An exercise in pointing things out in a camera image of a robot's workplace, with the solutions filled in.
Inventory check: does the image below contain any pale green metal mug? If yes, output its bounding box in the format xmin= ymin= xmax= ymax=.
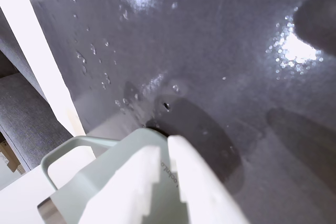
xmin=36 ymin=126 xmax=184 ymax=224

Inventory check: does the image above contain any grey fabric seat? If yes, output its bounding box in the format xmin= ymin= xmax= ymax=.
xmin=0 ymin=8 xmax=74 ymax=172

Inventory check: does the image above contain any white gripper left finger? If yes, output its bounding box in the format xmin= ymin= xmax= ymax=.
xmin=78 ymin=145 xmax=162 ymax=224

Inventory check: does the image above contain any glossy black mat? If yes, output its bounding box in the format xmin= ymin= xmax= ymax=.
xmin=18 ymin=0 xmax=336 ymax=224

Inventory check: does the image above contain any brown cardboard box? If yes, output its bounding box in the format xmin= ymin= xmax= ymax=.
xmin=0 ymin=132 xmax=19 ymax=174

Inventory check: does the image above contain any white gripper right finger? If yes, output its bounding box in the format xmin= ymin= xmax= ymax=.
xmin=167 ymin=134 xmax=250 ymax=224

